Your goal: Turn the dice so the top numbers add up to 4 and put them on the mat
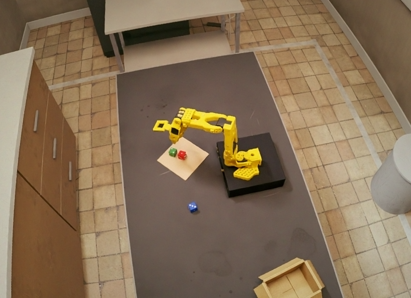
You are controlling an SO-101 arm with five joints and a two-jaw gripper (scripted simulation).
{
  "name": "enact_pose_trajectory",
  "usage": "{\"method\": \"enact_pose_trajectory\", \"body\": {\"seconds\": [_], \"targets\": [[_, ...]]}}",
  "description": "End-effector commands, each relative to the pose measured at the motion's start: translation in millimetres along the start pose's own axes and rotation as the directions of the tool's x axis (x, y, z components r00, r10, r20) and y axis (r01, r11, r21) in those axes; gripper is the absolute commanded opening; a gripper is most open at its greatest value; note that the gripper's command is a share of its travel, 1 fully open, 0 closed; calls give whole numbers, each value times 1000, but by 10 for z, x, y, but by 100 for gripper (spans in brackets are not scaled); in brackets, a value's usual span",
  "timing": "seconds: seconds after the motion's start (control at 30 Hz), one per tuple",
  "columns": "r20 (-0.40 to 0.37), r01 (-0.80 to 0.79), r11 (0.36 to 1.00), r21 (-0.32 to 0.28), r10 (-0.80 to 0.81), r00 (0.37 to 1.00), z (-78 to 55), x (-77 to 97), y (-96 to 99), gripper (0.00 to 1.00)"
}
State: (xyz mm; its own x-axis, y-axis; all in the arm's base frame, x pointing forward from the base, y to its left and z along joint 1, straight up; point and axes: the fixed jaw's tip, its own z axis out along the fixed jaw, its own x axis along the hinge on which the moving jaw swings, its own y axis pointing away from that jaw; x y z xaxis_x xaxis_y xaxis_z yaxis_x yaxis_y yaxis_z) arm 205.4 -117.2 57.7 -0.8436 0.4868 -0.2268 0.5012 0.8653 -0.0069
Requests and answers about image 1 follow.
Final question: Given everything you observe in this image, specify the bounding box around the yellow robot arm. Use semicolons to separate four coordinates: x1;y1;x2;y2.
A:
170;108;260;180

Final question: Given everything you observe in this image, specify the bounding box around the blue die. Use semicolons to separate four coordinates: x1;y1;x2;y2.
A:
188;202;198;212

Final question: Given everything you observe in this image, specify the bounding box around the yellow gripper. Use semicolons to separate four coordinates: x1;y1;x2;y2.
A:
153;121;187;144

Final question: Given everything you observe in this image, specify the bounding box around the beige flat mat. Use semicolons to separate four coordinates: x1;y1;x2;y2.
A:
157;137;209;181

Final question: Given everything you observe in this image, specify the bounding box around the green die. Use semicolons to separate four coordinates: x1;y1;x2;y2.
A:
169;147;178;157

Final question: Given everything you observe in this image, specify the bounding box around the red die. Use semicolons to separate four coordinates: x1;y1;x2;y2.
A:
178;150;186;160

